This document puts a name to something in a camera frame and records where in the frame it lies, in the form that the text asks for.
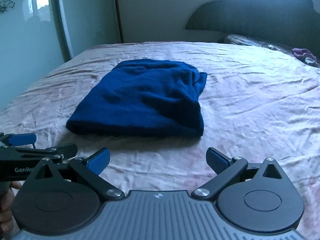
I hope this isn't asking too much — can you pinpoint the patterned pillow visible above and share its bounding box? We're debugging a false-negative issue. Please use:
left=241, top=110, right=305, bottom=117
left=219, top=34, right=293, bottom=54

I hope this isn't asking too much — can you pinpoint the pink wrinkled bed sheet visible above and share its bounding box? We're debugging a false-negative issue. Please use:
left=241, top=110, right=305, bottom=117
left=1, top=42, right=319, bottom=239

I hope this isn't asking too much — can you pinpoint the dark scalloped headboard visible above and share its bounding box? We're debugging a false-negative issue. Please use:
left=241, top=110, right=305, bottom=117
left=185, top=0, right=319, bottom=54

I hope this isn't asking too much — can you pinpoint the purple crumpled garment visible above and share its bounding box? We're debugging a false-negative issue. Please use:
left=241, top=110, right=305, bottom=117
left=291, top=48, right=319, bottom=67

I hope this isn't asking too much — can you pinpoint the blue beaded sweater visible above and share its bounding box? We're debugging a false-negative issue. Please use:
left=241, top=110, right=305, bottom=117
left=66, top=59, right=207, bottom=138

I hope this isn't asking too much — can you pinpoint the person's left hand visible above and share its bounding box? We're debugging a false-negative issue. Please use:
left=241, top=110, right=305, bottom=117
left=1, top=181, right=22, bottom=235

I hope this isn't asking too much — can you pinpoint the glass wardrobe sliding door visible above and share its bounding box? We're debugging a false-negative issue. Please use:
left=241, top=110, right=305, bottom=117
left=1, top=0, right=120, bottom=108

